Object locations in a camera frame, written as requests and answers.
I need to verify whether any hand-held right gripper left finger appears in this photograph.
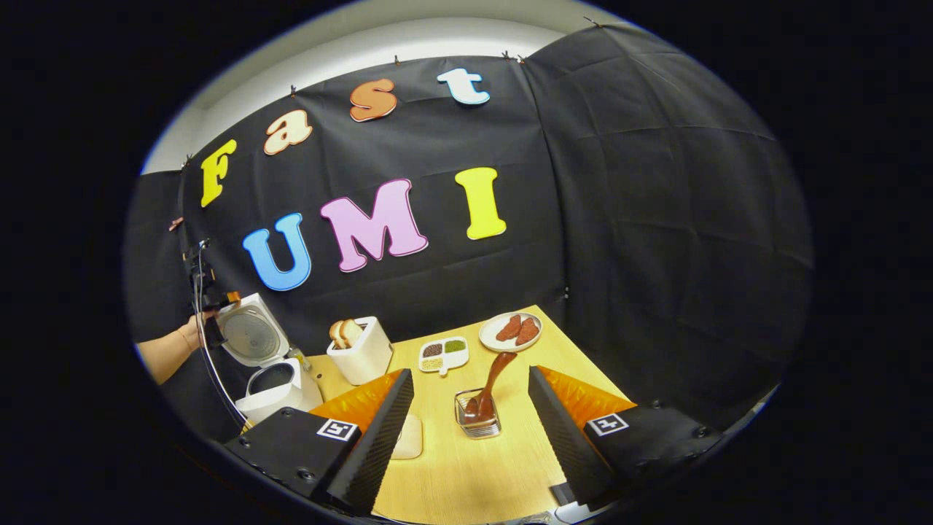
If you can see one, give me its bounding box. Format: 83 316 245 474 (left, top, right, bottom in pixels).
222 368 415 516

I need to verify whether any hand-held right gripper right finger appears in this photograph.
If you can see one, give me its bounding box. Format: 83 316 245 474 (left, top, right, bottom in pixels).
528 365 726 511

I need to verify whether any brown wooden spoon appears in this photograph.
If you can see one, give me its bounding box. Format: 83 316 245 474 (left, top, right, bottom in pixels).
464 352 518 424

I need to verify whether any white toaster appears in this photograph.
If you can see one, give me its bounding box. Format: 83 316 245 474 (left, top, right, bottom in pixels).
327 316 394 386

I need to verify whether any white rice cooker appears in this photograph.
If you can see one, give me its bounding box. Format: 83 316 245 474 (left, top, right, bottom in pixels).
216 293 324 425

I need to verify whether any round white plate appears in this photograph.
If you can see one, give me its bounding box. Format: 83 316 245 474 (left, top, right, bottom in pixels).
479 312 543 353

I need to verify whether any white divided grain dish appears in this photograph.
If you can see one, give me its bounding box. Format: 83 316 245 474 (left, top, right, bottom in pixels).
418 336 470 376

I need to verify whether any clear plastic rice box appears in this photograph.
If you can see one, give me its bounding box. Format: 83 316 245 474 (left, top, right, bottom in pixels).
390 413 423 460

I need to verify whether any metal wire chopstick holder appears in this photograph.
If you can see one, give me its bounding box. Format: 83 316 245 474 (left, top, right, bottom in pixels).
454 387 502 439

